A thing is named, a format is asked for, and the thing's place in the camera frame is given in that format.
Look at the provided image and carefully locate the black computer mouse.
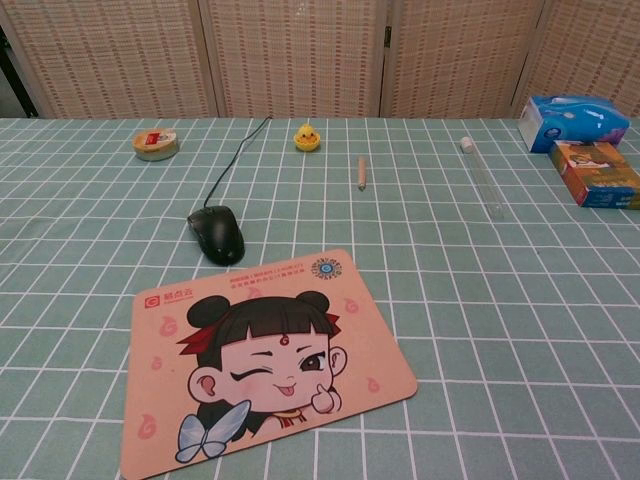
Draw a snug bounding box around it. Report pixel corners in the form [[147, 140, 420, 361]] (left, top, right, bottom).
[[187, 204, 247, 267]]

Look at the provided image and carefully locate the cartoon girl mouse pad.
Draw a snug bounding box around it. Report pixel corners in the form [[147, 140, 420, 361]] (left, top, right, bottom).
[[119, 248, 419, 480]]

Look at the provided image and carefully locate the yellow duck toy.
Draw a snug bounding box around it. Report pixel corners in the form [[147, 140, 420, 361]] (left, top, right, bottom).
[[293, 123, 322, 153]]

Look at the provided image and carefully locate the green checked tablecloth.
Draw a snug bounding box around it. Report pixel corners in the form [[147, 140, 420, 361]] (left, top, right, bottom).
[[0, 116, 640, 480]]

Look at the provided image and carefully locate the glass test tube white cap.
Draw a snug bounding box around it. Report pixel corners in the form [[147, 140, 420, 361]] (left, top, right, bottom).
[[459, 136, 505, 219]]

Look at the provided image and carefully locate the bamboo folding screen panel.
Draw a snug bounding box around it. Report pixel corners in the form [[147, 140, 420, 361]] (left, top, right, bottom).
[[198, 0, 392, 119], [379, 0, 551, 119], [0, 0, 222, 120], [509, 0, 640, 120]]

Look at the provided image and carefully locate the yellow tape roll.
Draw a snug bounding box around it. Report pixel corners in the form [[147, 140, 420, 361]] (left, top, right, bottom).
[[131, 128, 181, 162]]

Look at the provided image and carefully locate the orange and blue box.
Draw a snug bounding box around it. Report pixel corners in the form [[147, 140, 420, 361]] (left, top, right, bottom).
[[548, 140, 640, 210]]

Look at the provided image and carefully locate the blue tissue pack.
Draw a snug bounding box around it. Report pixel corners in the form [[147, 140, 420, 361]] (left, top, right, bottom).
[[516, 94, 632, 154]]

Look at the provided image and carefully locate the thin black cable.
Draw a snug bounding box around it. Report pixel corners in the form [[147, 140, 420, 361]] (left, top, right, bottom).
[[202, 115, 274, 209]]

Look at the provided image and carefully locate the black stand frame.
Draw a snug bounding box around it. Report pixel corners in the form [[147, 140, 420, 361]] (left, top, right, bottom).
[[0, 24, 39, 119]]

